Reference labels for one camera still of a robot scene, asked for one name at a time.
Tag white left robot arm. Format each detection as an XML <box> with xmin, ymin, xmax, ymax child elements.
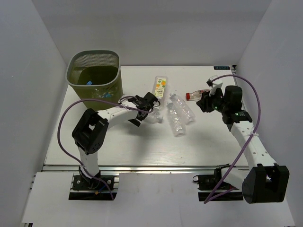
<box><xmin>72</xmin><ymin>92</ymin><xmax>159</xmax><ymax>189</ymax></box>

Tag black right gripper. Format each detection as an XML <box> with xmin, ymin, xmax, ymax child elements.
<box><xmin>196</xmin><ymin>87</ymin><xmax>229</xmax><ymax>114</ymax></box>

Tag dark blue corner label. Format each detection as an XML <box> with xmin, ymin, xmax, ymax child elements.
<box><xmin>214</xmin><ymin>66</ymin><xmax>230</xmax><ymax>70</ymax></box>

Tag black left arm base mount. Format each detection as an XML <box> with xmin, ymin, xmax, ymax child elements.
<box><xmin>69</xmin><ymin>174</ymin><xmax>119</xmax><ymax>201</ymax></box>

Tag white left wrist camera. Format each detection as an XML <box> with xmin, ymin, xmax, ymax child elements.
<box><xmin>118</xmin><ymin>96</ymin><xmax>136</xmax><ymax>107</ymax></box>

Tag red cap clear bottle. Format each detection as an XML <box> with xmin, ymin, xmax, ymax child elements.
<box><xmin>185</xmin><ymin>89</ymin><xmax>210</xmax><ymax>102</ymax></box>

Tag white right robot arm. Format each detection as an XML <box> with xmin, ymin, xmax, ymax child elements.
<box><xmin>196</xmin><ymin>86</ymin><xmax>290</xmax><ymax>204</ymax></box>

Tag olive green mesh bin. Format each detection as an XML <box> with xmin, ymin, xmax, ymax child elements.
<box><xmin>66</xmin><ymin>50</ymin><xmax>123</xmax><ymax>103</ymax></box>

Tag clear crumpled bottle large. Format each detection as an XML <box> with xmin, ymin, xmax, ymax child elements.
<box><xmin>167</xmin><ymin>100</ymin><xmax>186</xmax><ymax>137</ymax></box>

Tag clear crumpled bottle small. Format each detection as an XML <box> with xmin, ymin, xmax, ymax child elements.
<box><xmin>169</xmin><ymin>93</ymin><xmax>196</xmax><ymax>125</ymax></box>

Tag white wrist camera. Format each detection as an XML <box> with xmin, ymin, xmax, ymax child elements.
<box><xmin>118</xmin><ymin>96</ymin><xmax>136</xmax><ymax>107</ymax></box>
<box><xmin>206</xmin><ymin>75</ymin><xmax>223</xmax><ymax>96</ymax></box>

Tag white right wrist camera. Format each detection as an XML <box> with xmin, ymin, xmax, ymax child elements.
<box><xmin>206</xmin><ymin>75</ymin><xmax>223</xmax><ymax>96</ymax></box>

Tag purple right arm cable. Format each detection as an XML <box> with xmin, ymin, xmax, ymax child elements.
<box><xmin>204</xmin><ymin>74</ymin><xmax>262</xmax><ymax>204</ymax></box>

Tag orange label juice bottle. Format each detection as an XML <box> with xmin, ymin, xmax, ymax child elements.
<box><xmin>152</xmin><ymin>76</ymin><xmax>168</xmax><ymax>108</ymax></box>

